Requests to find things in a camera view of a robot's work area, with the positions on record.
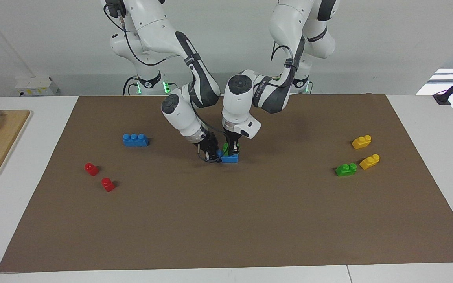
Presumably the blue three-stud toy brick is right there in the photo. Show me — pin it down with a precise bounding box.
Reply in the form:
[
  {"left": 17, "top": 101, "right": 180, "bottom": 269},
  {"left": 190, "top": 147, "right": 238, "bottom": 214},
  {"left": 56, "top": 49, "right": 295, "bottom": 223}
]
[
  {"left": 123, "top": 134, "right": 149, "bottom": 147},
  {"left": 215, "top": 149, "right": 239, "bottom": 164}
]

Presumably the brown table mat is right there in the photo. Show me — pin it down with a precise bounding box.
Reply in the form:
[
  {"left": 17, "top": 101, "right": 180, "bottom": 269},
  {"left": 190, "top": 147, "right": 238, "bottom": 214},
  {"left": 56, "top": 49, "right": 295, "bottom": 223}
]
[{"left": 0, "top": 94, "right": 453, "bottom": 273}]

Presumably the yellow two-stud toy brick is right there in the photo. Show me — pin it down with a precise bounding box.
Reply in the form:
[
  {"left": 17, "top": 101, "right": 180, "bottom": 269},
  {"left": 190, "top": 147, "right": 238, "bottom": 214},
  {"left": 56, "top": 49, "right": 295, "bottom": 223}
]
[
  {"left": 359, "top": 154, "right": 381, "bottom": 170},
  {"left": 352, "top": 135, "right": 372, "bottom": 150}
]

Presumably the black base cable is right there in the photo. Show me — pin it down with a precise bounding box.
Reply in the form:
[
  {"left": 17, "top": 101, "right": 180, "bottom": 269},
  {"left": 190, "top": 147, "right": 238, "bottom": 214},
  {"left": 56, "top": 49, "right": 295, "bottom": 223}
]
[{"left": 122, "top": 76, "right": 140, "bottom": 96}]

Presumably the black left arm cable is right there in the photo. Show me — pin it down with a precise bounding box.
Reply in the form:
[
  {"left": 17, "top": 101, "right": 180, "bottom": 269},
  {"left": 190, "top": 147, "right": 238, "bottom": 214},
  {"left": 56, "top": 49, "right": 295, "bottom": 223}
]
[{"left": 270, "top": 35, "right": 306, "bottom": 89}]

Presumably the white wall socket box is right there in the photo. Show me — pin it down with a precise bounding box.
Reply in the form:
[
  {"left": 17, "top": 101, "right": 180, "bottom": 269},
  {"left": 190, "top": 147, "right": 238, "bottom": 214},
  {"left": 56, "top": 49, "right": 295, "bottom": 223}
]
[{"left": 15, "top": 77, "right": 60, "bottom": 97}]

